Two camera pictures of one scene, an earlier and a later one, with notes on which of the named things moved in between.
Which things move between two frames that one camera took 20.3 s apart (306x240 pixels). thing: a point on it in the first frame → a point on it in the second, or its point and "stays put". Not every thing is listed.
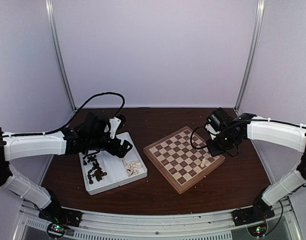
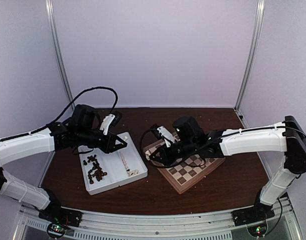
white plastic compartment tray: x=102 y=171 stays put
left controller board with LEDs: x=56 y=230 stays put
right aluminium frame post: x=252 y=54 stays put
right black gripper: x=214 y=151 → x=165 y=159
